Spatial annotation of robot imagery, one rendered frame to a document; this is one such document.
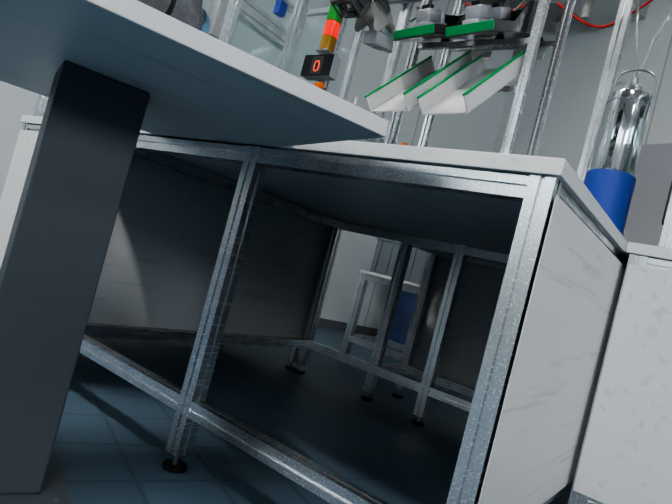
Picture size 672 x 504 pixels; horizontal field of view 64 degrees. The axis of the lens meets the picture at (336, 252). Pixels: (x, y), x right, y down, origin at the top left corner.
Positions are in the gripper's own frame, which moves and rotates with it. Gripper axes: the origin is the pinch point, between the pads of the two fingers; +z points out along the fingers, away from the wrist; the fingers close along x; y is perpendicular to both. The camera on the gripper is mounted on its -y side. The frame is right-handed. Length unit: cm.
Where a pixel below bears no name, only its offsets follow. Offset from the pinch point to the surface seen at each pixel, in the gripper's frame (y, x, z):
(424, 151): 32.5, 32.0, 2.3
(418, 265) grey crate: -12, -98, 194
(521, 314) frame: 53, 59, 14
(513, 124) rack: 6.8, 31.3, 24.0
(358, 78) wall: -175, -282, 210
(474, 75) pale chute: -5.3, 14.9, 21.3
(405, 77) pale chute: 2.1, 0.1, 15.1
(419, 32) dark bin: -2.8, 7.0, 4.9
